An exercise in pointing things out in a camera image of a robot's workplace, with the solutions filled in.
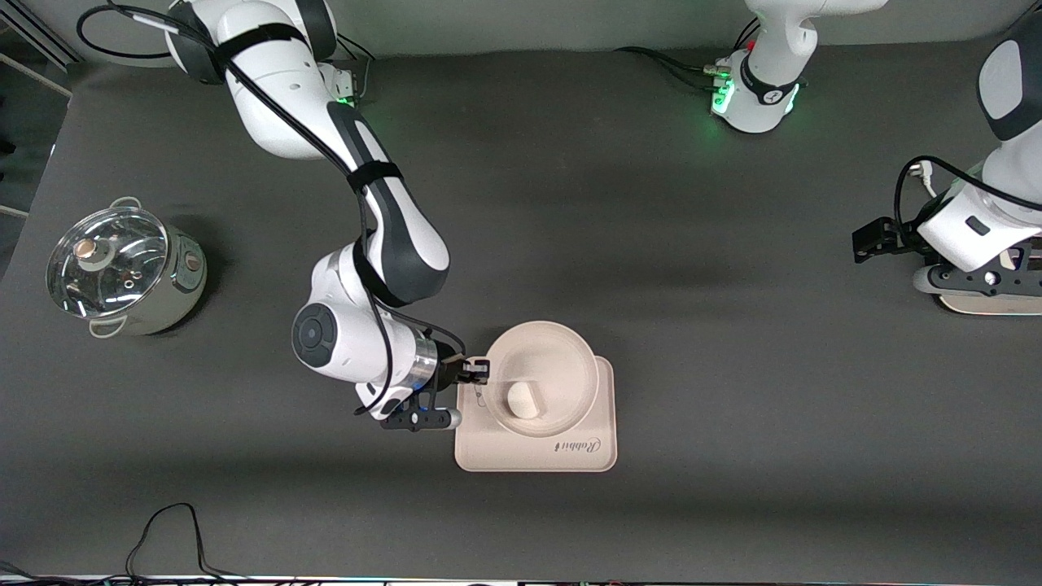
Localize black left base cables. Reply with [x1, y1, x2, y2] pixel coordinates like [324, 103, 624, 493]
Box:
[615, 18, 762, 90]

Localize white steamed bun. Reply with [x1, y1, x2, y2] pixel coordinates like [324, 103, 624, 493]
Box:
[506, 383, 542, 420]

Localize black right base cables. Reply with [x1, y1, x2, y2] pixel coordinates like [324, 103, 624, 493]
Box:
[326, 33, 379, 103]

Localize round beige plate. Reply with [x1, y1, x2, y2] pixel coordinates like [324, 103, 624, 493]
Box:
[484, 320, 601, 439]

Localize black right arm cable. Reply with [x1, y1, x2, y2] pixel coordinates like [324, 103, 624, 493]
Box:
[77, 0, 469, 416]

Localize beige rabbit print tray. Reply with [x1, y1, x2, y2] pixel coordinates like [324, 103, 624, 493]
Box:
[454, 356, 618, 473]

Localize glass pot lid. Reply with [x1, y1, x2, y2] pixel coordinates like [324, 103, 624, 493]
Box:
[46, 206, 170, 320]

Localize steel pot with glass lid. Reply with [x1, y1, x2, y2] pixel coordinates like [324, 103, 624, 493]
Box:
[85, 195, 208, 339]

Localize aluminium frame rail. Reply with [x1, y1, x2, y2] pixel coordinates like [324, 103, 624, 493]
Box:
[0, 0, 84, 103]

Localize thin black floor cable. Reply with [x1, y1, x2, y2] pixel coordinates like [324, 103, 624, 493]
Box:
[0, 503, 269, 586]

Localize black base cables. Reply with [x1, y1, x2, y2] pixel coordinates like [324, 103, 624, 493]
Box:
[615, 18, 762, 90]
[326, 33, 379, 103]

